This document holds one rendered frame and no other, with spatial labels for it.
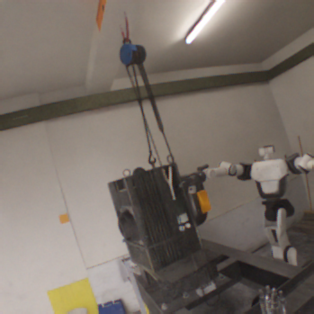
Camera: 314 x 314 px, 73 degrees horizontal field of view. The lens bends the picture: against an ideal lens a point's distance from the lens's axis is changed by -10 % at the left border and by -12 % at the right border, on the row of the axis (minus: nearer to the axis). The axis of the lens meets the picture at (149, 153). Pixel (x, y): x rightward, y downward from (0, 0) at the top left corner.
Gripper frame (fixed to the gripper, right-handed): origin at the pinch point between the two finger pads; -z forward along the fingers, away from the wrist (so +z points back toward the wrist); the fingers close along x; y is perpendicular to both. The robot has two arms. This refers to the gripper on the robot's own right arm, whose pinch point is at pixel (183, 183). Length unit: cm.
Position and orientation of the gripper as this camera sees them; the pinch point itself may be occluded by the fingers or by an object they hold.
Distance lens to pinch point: 149.9
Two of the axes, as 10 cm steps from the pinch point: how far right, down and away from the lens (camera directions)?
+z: 7.6, -2.2, 6.1
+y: -3.3, -9.4, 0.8
